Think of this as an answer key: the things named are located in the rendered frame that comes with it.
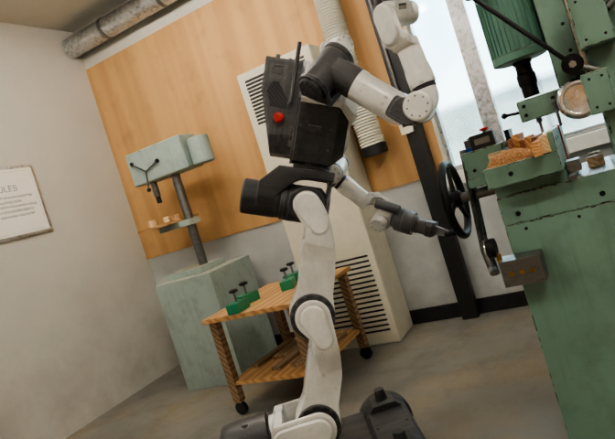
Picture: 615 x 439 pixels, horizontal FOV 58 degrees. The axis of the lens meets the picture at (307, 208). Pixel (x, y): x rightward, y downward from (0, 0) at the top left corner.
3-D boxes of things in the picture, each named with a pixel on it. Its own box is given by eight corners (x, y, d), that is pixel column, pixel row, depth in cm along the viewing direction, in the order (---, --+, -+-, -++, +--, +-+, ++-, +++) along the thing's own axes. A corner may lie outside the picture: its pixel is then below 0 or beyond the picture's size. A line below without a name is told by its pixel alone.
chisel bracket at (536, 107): (524, 126, 189) (518, 102, 189) (569, 112, 182) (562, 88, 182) (523, 127, 182) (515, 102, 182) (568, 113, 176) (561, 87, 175)
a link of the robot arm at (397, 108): (415, 139, 146) (342, 97, 150) (419, 139, 158) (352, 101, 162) (438, 100, 143) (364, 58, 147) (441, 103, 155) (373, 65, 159)
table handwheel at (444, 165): (448, 165, 216) (426, 159, 190) (501, 150, 206) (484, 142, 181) (468, 238, 212) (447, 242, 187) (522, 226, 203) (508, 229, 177)
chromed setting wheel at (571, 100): (563, 124, 171) (551, 85, 170) (607, 111, 165) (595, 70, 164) (562, 124, 168) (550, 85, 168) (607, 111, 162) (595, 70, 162)
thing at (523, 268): (507, 281, 175) (500, 256, 175) (548, 273, 169) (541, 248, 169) (504, 288, 168) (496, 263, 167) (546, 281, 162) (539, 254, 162)
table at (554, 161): (488, 176, 222) (483, 161, 222) (569, 153, 208) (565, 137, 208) (457, 198, 169) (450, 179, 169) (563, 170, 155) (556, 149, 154)
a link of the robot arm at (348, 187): (354, 211, 209) (313, 179, 208) (359, 200, 218) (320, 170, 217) (371, 191, 204) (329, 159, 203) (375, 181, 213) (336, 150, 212)
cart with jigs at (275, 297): (294, 365, 341) (262, 266, 339) (377, 354, 313) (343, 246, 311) (231, 419, 284) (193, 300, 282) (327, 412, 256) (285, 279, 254)
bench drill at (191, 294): (221, 361, 403) (154, 153, 399) (294, 348, 377) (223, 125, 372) (181, 391, 360) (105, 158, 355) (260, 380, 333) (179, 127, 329)
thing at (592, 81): (591, 115, 167) (580, 76, 166) (617, 107, 163) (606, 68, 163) (591, 115, 158) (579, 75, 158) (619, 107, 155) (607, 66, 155)
